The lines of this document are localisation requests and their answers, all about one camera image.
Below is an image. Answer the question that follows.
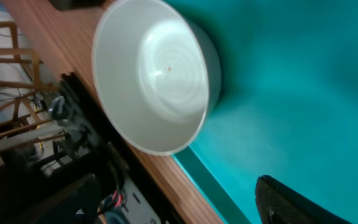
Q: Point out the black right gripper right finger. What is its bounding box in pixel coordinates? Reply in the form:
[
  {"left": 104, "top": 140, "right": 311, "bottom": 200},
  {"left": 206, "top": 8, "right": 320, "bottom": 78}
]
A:
[{"left": 255, "top": 175, "right": 349, "bottom": 224}]

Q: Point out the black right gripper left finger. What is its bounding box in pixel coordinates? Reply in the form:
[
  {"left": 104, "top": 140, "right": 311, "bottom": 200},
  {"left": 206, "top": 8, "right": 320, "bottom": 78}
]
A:
[{"left": 0, "top": 174, "right": 102, "bottom": 224}]

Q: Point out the grey shallow bowl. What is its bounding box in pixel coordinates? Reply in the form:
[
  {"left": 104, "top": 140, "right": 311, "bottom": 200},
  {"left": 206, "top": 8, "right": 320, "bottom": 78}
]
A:
[{"left": 92, "top": 0, "right": 222, "bottom": 156}]

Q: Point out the teal plastic serving tray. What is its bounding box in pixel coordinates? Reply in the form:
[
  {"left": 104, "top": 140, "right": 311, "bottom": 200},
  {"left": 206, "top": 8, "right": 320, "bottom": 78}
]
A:
[{"left": 171, "top": 0, "right": 358, "bottom": 223}]

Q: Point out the wooden chair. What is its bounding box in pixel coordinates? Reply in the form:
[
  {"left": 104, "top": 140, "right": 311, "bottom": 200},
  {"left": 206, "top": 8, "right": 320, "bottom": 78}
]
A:
[{"left": 0, "top": 21, "right": 58, "bottom": 140}]

